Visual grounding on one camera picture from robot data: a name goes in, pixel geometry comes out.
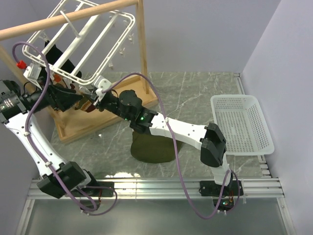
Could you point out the white plastic clip hanger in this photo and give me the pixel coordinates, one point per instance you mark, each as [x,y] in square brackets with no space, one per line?
[56,67]

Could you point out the wooden drying rack frame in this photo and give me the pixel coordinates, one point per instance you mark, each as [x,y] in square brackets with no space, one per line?
[58,48]

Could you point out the white plastic basket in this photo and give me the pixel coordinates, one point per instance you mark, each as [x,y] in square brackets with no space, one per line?
[241,120]

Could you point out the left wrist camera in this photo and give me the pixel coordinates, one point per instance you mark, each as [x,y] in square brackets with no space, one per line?
[31,72]

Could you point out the aluminium mounting rail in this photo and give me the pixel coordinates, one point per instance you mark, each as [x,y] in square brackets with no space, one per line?
[159,188]

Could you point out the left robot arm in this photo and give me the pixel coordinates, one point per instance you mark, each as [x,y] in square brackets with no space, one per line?
[54,170]

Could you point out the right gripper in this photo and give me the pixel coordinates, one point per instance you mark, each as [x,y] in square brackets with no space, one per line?
[100,105]

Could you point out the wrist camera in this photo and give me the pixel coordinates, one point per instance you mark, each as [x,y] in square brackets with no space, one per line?
[31,72]
[101,84]

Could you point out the patterned striped underwear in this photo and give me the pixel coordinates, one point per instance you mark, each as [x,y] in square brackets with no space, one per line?
[84,104]

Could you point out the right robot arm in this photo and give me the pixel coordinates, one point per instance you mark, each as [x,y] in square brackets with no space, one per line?
[208,139]

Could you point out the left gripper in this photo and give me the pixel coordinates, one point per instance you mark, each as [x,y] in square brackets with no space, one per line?
[60,98]

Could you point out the olive green underwear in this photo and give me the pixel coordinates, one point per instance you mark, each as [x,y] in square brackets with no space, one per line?
[152,149]

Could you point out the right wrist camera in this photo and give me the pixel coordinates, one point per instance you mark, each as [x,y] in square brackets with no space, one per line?
[101,84]

